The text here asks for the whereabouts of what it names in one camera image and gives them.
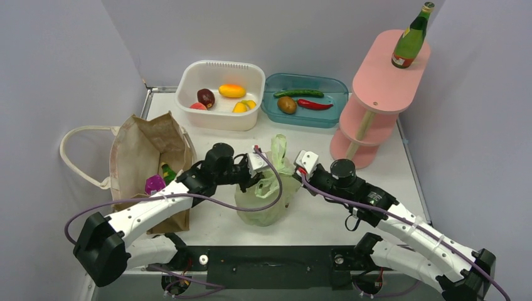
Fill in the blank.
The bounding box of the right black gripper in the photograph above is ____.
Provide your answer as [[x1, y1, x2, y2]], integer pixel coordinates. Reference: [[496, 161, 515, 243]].
[[294, 165, 352, 203]]

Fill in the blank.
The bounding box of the green plastic grocery bag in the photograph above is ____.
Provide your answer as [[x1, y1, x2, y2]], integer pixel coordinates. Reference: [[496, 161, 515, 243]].
[[235, 134, 301, 227]]

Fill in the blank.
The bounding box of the pink three-tier shelf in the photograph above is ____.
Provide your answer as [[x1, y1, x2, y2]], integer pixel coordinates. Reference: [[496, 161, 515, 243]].
[[329, 29, 431, 169]]

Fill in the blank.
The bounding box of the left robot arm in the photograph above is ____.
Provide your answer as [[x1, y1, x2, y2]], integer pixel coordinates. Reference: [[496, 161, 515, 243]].
[[73, 143, 271, 287]]

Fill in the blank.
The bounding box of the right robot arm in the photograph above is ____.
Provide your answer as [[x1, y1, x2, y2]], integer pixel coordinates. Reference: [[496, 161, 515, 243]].
[[294, 152, 496, 300]]

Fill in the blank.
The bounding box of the small green bottle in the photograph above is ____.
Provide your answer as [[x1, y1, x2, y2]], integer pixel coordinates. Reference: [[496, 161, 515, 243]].
[[161, 162, 178, 185]]

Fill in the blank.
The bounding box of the red chili pepper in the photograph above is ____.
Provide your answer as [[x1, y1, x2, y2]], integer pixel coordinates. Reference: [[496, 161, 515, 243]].
[[297, 98, 334, 110]]

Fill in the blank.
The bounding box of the brown potato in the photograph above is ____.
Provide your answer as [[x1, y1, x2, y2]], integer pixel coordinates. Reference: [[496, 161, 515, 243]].
[[277, 96, 297, 115]]

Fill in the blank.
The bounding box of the pink peach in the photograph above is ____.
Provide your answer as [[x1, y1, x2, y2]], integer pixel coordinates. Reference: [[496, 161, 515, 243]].
[[189, 102, 207, 110]]

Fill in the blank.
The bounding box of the white plastic basin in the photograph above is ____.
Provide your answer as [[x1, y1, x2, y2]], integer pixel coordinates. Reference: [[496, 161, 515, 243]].
[[174, 60, 265, 131]]

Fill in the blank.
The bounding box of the yellow orange mango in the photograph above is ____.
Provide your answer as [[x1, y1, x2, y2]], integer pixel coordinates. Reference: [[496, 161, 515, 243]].
[[218, 84, 247, 98]]

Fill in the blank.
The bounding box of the teal plastic tray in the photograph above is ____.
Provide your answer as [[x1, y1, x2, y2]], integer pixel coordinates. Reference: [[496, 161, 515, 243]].
[[261, 73, 349, 129]]

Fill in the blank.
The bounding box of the dark red fruit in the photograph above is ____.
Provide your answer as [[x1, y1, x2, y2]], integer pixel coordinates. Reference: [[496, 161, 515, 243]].
[[196, 88, 216, 109]]

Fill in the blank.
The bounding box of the green cucumber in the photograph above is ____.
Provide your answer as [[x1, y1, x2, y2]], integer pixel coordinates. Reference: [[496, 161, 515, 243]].
[[273, 89, 324, 98]]

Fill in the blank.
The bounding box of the purple snack packet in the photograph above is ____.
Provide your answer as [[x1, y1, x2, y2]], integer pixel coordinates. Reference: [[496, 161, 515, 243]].
[[144, 174, 166, 195]]

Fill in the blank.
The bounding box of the green glass bottle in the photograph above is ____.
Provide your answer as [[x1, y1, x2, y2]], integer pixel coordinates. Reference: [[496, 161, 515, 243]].
[[391, 1, 435, 68]]

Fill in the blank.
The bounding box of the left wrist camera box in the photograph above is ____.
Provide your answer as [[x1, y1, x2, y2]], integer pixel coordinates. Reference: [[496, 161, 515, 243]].
[[246, 145, 270, 177]]

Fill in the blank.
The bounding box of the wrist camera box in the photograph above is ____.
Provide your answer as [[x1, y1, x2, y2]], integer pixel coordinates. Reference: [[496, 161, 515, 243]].
[[294, 150, 319, 176], [246, 145, 270, 177]]

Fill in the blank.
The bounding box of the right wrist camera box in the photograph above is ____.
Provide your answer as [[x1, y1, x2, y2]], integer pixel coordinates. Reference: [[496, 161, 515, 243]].
[[294, 150, 319, 176]]

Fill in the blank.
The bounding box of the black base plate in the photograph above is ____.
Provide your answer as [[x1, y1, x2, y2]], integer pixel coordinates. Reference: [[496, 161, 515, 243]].
[[161, 246, 380, 289]]

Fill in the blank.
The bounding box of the aluminium table rail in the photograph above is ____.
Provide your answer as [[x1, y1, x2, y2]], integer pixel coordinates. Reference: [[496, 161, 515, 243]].
[[141, 87, 177, 120]]

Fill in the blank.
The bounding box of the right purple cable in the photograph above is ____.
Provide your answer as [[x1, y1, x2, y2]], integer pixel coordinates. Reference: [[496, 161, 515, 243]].
[[300, 171, 511, 301]]

